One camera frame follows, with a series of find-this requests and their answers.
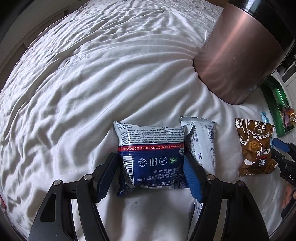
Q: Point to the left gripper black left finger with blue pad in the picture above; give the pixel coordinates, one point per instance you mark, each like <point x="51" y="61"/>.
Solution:
<point x="54" y="219"/>

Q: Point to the light blue bar packet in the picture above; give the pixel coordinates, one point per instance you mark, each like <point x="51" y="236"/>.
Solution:
<point x="264" y="118"/>

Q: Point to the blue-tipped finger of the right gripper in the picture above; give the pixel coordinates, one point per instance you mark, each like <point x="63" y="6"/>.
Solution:
<point x="286" y="147"/>

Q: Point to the brown snack bag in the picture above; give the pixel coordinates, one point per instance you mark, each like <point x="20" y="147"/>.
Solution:
<point x="255" y="137"/>

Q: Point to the colourful candy bag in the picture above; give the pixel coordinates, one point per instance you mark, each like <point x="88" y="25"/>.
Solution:
<point x="288" y="117"/>

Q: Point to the copper black electric kettle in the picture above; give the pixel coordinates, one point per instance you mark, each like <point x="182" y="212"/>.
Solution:
<point x="247" y="44"/>

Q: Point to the green tray box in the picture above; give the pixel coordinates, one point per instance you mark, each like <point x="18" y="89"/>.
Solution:
<point x="277" y="101"/>

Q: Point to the white wafer bar packet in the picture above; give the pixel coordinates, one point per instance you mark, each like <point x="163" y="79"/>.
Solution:
<point x="199" y="139"/>

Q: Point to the blue white snack packet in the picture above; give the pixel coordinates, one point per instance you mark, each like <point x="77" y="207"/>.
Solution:
<point x="151" y="157"/>

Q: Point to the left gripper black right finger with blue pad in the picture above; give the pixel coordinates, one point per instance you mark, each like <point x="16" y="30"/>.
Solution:
<point x="243" y="220"/>

